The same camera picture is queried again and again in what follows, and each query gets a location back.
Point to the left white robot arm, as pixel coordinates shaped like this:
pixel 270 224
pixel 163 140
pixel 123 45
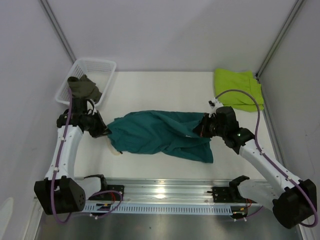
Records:
pixel 59 193

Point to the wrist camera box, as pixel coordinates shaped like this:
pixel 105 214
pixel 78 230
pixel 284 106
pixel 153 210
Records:
pixel 226 119
pixel 79 105

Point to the olive green shorts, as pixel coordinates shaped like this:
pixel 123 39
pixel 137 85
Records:
pixel 83 87

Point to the white slotted cable duct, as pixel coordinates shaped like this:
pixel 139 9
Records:
pixel 174 209

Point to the aluminium corner post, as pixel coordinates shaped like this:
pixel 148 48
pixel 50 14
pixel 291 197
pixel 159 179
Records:
pixel 48 11
pixel 289 21

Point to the lime green folded shorts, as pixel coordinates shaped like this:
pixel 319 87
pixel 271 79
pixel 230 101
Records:
pixel 224 80

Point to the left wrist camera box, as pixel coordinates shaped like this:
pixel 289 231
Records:
pixel 79 105

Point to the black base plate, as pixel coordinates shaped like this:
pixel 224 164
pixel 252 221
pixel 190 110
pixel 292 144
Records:
pixel 224 194
pixel 115 192

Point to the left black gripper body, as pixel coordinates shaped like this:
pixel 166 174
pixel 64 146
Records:
pixel 91 119

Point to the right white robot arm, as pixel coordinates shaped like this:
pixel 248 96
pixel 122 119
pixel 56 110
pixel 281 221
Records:
pixel 292 201

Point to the aluminium mounting rail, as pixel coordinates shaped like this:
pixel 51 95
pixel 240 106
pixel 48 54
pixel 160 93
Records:
pixel 168 191

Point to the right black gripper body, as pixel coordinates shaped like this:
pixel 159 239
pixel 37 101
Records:
pixel 212 131

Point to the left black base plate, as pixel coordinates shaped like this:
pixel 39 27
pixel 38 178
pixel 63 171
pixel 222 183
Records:
pixel 115 192

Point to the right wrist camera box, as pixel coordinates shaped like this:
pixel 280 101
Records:
pixel 226 119

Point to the white plastic basket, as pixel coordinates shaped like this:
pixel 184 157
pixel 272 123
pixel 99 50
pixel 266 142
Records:
pixel 98 70

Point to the left aluminium corner post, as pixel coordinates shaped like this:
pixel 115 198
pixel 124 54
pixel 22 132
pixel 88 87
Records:
pixel 48 11

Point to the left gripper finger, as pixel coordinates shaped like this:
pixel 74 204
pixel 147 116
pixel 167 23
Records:
pixel 101 124
pixel 96 133

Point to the right aluminium corner post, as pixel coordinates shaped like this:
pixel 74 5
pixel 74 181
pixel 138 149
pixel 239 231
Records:
pixel 289 21

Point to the teal green shorts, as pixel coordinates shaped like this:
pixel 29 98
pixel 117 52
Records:
pixel 149 132

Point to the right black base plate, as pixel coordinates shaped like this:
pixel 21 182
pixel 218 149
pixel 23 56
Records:
pixel 224 194

